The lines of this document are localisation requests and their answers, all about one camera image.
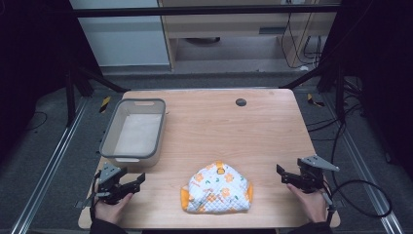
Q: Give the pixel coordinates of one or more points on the person's right hand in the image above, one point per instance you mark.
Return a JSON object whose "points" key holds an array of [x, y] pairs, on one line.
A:
{"points": [[310, 204]]}

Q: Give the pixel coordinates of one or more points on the person's left hand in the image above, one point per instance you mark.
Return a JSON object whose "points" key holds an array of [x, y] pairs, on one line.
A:
{"points": [[112, 209]]}

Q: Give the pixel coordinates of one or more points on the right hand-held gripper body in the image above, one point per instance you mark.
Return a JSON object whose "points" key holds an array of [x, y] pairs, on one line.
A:
{"points": [[312, 172]]}

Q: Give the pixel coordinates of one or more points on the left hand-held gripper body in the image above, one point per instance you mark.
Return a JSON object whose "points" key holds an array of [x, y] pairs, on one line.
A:
{"points": [[109, 175]]}

